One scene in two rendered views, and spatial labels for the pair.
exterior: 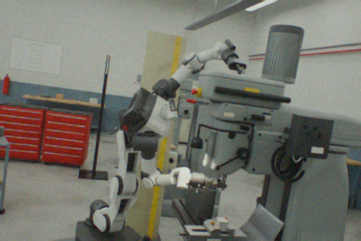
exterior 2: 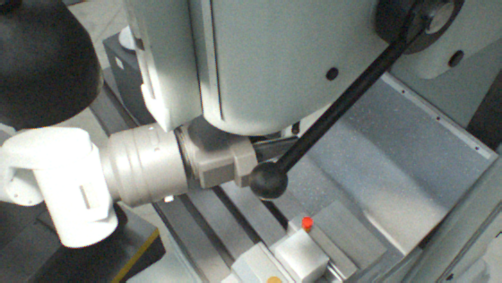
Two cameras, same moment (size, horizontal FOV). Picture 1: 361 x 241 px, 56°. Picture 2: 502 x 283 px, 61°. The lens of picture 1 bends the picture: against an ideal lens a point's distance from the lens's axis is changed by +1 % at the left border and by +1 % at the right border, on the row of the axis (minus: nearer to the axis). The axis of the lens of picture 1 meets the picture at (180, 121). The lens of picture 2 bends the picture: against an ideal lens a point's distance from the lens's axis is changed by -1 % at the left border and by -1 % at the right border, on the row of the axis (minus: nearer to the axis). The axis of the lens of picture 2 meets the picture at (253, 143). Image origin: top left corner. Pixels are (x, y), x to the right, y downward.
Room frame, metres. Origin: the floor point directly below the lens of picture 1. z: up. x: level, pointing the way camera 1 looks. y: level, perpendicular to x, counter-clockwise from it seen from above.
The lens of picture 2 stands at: (1.68, -0.16, 1.64)
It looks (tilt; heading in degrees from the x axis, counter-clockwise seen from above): 51 degrees down; 340
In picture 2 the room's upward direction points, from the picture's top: straight up
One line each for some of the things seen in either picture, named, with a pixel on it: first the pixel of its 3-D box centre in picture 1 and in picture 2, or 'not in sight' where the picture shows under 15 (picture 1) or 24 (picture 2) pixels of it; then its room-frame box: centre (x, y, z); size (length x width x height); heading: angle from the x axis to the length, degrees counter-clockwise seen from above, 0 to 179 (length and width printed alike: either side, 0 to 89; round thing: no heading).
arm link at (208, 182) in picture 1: (206, 182); (194, 152); (1.99, -0.21, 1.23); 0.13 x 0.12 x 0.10; 0
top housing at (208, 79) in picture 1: (239, 89); not in sight; (2.00, -0.31, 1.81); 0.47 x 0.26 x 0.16; 105
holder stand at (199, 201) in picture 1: (200, 197); (164, 85); (2.36, -0.22, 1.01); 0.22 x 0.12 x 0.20; 23
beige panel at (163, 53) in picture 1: (152, 140); not in sight; (3.65, 0.28, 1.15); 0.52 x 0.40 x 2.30; 105
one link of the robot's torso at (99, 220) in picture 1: (110, 220); not in sight; (2.52, 0.43, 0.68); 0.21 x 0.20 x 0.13; 37
